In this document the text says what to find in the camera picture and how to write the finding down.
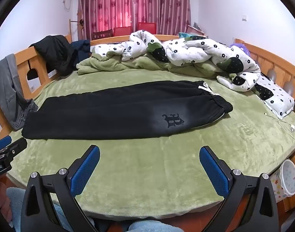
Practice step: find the black pants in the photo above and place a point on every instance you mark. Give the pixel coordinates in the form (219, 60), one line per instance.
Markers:
(113, 113)

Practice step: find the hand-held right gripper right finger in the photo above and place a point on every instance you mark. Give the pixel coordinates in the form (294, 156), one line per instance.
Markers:
(213, 174)

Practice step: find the white floral pillow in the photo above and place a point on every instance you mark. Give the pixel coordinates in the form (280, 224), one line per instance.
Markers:
(277, 96)

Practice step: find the green fleece bed blanket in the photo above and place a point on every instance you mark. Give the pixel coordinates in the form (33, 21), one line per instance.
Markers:
(150, 169)

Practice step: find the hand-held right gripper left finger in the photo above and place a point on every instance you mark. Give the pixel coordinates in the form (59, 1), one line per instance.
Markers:
(87, 171)

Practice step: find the grey jeans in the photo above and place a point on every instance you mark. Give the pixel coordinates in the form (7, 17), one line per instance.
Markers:
(10, 89)

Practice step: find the star print plastic bucket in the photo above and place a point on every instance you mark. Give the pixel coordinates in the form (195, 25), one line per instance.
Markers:
(289, 176)

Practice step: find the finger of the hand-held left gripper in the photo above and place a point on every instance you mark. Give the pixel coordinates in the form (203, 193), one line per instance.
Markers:
(2, 141)
(17, 146)

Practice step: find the person's left hand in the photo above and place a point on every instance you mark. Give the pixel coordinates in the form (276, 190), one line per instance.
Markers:
(2, 200)

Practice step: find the dark clothes pile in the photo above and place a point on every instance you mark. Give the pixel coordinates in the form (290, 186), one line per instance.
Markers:
(55, 53)

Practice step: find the purple plush toy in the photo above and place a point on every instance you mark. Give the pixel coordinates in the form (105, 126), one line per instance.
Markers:
(240, 47)

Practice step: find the wooden bed frame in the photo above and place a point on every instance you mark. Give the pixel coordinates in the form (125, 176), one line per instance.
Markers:
(265, 58)

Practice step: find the cluttered desk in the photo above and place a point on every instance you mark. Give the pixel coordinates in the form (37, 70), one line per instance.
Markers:
(195, 30)

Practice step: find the navy garment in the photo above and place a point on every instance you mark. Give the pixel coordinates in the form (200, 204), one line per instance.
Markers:
(81, 47)

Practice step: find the crumpled green fleece blanket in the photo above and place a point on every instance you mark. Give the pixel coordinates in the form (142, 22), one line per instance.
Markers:
(101, 65)

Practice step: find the brown wooden chair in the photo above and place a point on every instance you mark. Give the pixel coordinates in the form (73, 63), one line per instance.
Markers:
(101, 34)

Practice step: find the wooden coat rack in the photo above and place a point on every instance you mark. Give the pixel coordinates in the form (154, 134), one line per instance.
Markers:
(76, 24)

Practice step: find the red patterned curtain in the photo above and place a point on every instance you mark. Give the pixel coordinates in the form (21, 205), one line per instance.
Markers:
(104, 7)
(162, 4)

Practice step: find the red chair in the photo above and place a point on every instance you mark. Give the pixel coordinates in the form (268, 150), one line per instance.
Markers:
(147, 27)
(122, 31)

